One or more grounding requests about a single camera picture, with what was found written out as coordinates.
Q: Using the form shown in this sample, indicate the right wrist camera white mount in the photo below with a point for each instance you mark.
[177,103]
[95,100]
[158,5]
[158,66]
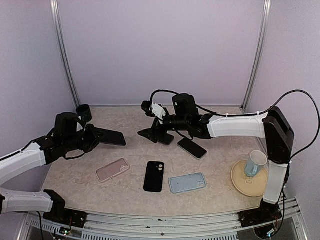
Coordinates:
[153,109]

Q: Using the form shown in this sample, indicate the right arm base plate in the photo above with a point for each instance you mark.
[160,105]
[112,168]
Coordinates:
[258,216]

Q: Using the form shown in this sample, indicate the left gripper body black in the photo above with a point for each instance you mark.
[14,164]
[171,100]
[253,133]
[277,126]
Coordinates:
[75,142]

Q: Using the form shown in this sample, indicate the light blue phone case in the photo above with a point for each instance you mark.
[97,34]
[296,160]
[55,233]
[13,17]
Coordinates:
[187,183]

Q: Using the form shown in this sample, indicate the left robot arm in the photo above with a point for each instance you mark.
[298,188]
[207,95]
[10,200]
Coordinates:
[32,156]

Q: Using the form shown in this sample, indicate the light blue mug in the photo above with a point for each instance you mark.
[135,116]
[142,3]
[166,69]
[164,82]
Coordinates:
[256,161]

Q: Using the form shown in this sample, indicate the aluminium frame post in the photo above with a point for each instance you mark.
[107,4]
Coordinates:
[54,5]
[258,53]

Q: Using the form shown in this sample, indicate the beige plate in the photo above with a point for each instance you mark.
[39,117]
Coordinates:
[249,186]

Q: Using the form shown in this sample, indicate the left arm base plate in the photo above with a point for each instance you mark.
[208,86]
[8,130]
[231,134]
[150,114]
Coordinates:
[69,217]

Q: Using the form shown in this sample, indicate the pink phone case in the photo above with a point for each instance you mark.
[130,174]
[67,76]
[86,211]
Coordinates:
[112,170]

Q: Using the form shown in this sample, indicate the dark phone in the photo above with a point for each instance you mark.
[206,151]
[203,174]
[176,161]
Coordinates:
[192,148]
[165,139]
[110,137]

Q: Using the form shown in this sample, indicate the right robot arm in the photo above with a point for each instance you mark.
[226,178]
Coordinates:
[270,125]

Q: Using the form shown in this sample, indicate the left aluminium frame post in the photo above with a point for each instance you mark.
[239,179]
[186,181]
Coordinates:
[54,5]

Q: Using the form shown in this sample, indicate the front aluminium rail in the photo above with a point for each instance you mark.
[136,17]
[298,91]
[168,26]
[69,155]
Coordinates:
[98,226]

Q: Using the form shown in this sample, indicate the black cylindrical cup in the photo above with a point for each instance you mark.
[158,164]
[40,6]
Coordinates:
[84,112]

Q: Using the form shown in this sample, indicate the black phone case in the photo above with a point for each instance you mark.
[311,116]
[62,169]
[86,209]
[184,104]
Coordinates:
[153,180]

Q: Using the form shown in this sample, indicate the right aluminium frame post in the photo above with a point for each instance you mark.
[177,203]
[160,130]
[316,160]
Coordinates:
[258,53]

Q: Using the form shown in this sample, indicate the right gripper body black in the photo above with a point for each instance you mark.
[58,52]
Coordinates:
[158,128]

